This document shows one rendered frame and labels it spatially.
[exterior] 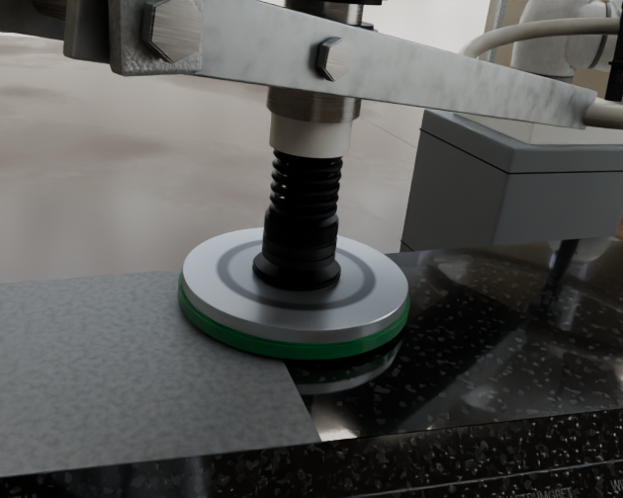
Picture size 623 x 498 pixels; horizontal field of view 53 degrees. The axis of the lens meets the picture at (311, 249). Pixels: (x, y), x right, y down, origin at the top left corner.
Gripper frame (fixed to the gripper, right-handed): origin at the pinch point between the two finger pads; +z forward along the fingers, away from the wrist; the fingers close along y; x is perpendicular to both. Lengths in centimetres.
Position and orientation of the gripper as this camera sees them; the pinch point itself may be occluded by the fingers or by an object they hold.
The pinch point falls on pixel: (618, 79)
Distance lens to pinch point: 136.2
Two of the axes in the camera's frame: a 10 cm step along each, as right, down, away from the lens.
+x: 8.6, 2.3, -4.5
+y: -5.0, 4.8, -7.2
